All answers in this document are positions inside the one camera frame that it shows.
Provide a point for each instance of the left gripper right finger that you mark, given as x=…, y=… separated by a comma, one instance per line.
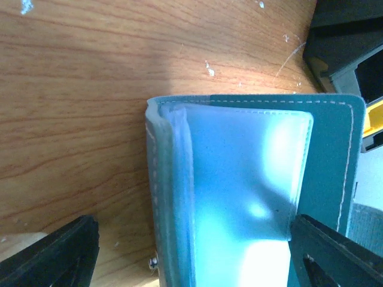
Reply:
x=323, y=257

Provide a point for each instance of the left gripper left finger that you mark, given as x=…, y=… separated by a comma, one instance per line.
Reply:
x=65, y=257

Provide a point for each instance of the teal card holder wallet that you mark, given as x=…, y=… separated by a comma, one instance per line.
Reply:
x=228, y=174

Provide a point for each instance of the yellow card bin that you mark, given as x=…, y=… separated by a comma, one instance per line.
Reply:
x=372, y=130

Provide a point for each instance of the black card bin left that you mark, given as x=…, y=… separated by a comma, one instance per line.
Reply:
x=344, y=48

